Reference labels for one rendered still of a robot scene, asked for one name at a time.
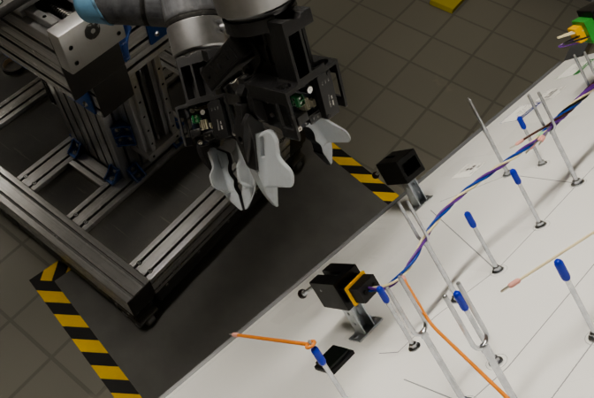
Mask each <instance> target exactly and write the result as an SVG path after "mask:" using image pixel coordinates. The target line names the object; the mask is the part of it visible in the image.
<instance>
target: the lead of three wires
mask: <svg viewBox="0 0 594 398"><path fill-rule="evenodd" d="M425 242H426V237H425V235H423V237H422V239H421V240H420V241H419V243H418V245H417V247H416V249H415V253H414V254H413V255H412V256H411V258H410V259H409V261H408V262H407V265H406V266H405V268H404V270H402V271H401V272H400V273H399V274H398V275H397V276H396V277H395V278H393V279H392V280H391V281H390V282H389V283H387V284H384V285H380V286H381V287H383V289H384V290H385V288H386V287H393V286H394V285H395V284H396V283H397V282H398V281H399V280H398V276H399V275H400V274H401V273H402V274H403V275H404V276H405V275H406V274H407V273H408V272H409V270H410V269H411V267H412V265H413V263H414V262H415V260H416V259H417V258H418V257H419V255H420V253H421V250H422V248H423V245H424V243H425ZM368 289H370V290H369V292H376V291H377V286H374V287H368Z"/></svg>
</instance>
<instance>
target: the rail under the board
mask: <svg viewBox="0 0 594 398"><path fill-rule="evenodd" d="M562 63H563V62H561V61H559V63H557V64H556V65H555V66H554V67H552V68H551V69H550V70H549V71H548V72H546V73H545V74H544V75H543V76H541V77H540V78H539V79H538V80H536V81H535V82H534V83H533V84H532V85H530V86H529V87H528V88H527V89H526V90H524V91H523V92H522V93H521V94H520V95H518V96H517V97H516V98H515V99H514V100H513V101H512V102H511V103H509V104H508V105H507V106H506V107H505V108H503V109H502V110H501V111H500V112H498V113H497V114H496V115H495V116H494V117H492V118H491V119H490V120H489V121H488V122H486V123H485V124H484V125H485V127H487V126H488V125H489V124H490V123H491V122H493V121H494V120H495V119H496V118H498V117H499V116H500V115H501V114H502V113H503V112H505V111H506V110H507V109H508V108H510V107H511V106H512V105H513V104H514V103H516V102H517V101H518V100H519V99H520V98H522V97H523V96H524V95H525V94H527V93H528V92H529V91H530V90H531V89H533V88H534V87H535V86H536V85H537V84H538V83H539V82H540V81H541V80H543V79H544V78H545V77H546V76H547V75H549V74H550V73H551V72H552V71H553V70H555V69H556V68H557V67H558V66H559V65H561V64H562ZM482 131H483V129H482V127H480V128H479V129H478V130H477V131H475V132H474V133H473V134H472V135H470V136H469V138H468V139H467V140H465V141H464V142H463V143H462V144H460V145H459V146H458V147H457V148H456V149H454V150H453V151H452V152H451V153H450V154H448V155H447V156H446V157H445V158H443V159H442V160H441V161H440V162H439V163H437V164H436V165H435V166H434V167H432V168H431V169H430V170H429V171H428V172H426V173H425V174H424V175H423V176H422V177H421V178H420V179H419V180H418V181H417V182H418V184H420V183H421V182H422V181H423V180H424V179H426V178H427V177H428V176H429V175H430V174H432V173H433V172H434V171H435V170H437V169H438V168H439V167H440V166H441V165H442V164H443V163H444V162H445V161H446V160H448V159H449V158H450V157H451V156H453V155H454V154H455V153H456V152H457V151H458V150H460V149H461V148H462V147H463V146H465V145H466V144H467V143H468V142H469V141H471V140H472V139H473V138H474V137H475V136H477V135H478V134H479V133H480V132H482ZM405 195H406V192H405V191H404V192H403V193H402V194H401V195H399V196H398V197H397V198H396V199H394V200H393V201H392V202H391V203H389V204H388V205H387V206H386V207H385V208H384V209H382V210H381V211H380V212H379V213H378V214H377V215H376V216H375V217H374V218H372V219H371V220H370V221H369V222H367V223H366V224H365V225H364V226H362V227H361V228H360V229H359V230H358V231H356V232H355V233H354V234H353V235H352V236H350V237H349V238H348V239H347V240H346V241H344V242H343V243H342V244H341V245H339V246H338V247H337V248H336V249H334V250H333V251H332V252H331V253H330V254H329V255H328V256H327V257H326V258H324V259H323V260H322V261H321V262H320V263H319V264H317V265H316V266H315V267H314V268H312V269H311V270H310V271H309V272H307V273H306V274H305V275H304V276H303V277H301V278H300V279H299V280H298V281H296V282H295V283H294V284H293V285H292V286H290V287H289V288H288V289H287V290H286V291H285V292H284V293H283V294H282V295H280V296H279V297H278V298H277V299H276V300H274V301H273V302H272V303H271V304H269V305H268V306H267V307H266V308H265V309H263V310H262V311H261V312H260V313H258V314H257V315H256V316H255V317H254V318H252V319H251V320H250V321H249V322H248V323H246V324H245V325H244V326H243V327H241V329H239V331H238V332H236V333H243V332H244V331H246V330H247V329H248V328H249V327H250V326H251V325H252V324H253V323H254V322H255V321H257V320H258V319H259V318H260V317H262V316H263V315H264V314H265V313H266V312H267V311H269V310H270V309H271V308H272V307H274V306H275V305H276V304H277V303H278V302H280V301H281V300H282V299H283V298H284V297H286V296H287V295H288V294H289V293H291V292H292V291H293V290H294V289H295V288H297V286H299V285H300V283H302V282H303V281H304V280H305V279H307V278H308V277H309V276H310V275H311V274H312V273H314V272H315V271H316V270H317V269H319V268H320V267H321V266H322V265H323V264H325V263H326V262H327V261H328V260H329V259H331V258H332V257H333V256H334V255H336V254H337V253H338V252H339V251H340V250H342V249H343V248H344V247H345V246H346V245H347V244H348V243H349V242H350V241H352V240H353V239H354V238H355V237H356V236H358V235H359V234H360V233H361V232H362V231H364V230H365V229H366V228H367V227H368V226H370V225H371V224H372V223H373V222H375V221H376V220H377V219H378V218H379V217H381V216H382V215H383V214H384V213H385V212H387V211H388V210H389V209H390V208H391V207H392V206H393V205H394V204H395V203H396V202H398V201H399V200H400V199H401V198H403V197H404V196H405ZM235 339H236V337H232V336H231V337H230V338H229V339H228V340H227V341H225V342H224V343H223V344H222V345H220V346H219V347H218V348H217V349H216V350H214V351H213V352H212V353H211V354H210V355H208V356H207V357H206V358H205V359H203V360H202V361H201V362H200V363H199V364H197V365H196V366H195V367H194V368H193V369H192V370H191V371H190V372H188V373H187V374H186V375H185V376H184V377H182V378H181V379H180V380H179V381H178V382H176V383H175V384H174V385H173V386H172V387H170V388H169V389H168V390H167V391H165V392H164V393H163V394H162V395H160V396H159V397H158V398H165V397H167V396H168V395H169V394H170V393H171V392H173V391H174V390H175V389H176V388H177V387H179V386H180V385H181V384H182V383H184V382H185V381H186V380H187V379H188V378H190V377H191V376H192V375H193V374H194V373H196V372H197V371H198V370H199V369H201V368H202V367H203V365H205V364H206V363H207V362H208V361H209V360H210V359H212V358H213V357H214V356H215V355H217V354H218V353H219V352H220V351H221V350H222V349H224V348H225V347H226V346H227V345H229V344H230V343H231V342H232V341H233V340H235Z"/></svg>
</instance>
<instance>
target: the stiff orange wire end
mask: <svg viewBox="0 0 594 398"><path fill-rule="evenodd" d="M229 335H231V336H232V337H236V338H238V337H241V338H248V339H255V340H261V341H274V342H280V343H287V344H293V345H301V346H305V349H311V348H313V347H314V346H315V345H316V340H311V343H312V344H311V345H310V346H309V344H308V343H307V342H305V341H291V340H284V339H277V338H270V337H262V336H255V335H248V334H241V333H229Z"/></svg>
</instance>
